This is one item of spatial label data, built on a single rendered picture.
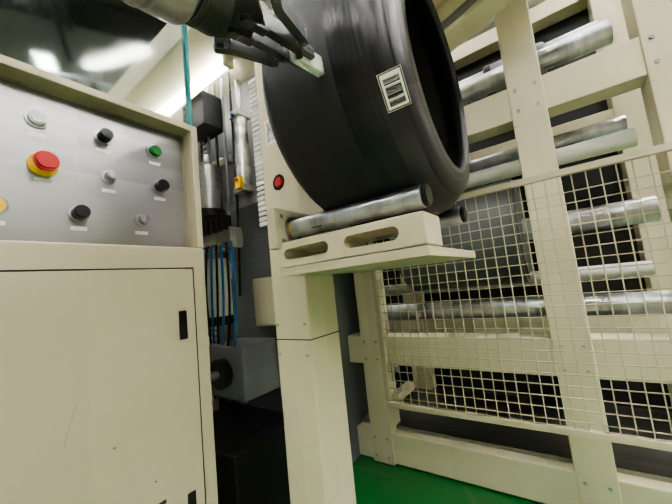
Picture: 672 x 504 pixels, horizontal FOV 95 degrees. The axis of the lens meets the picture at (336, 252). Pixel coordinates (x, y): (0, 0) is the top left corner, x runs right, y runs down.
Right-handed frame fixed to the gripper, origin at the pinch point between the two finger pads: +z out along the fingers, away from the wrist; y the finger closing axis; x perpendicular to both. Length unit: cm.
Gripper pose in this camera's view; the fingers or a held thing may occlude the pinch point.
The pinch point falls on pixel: (306, 59)
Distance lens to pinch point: 59.2
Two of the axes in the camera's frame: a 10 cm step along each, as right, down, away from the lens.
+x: 1.8, 9.8, 0.0
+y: -8.1, 1.5, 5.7
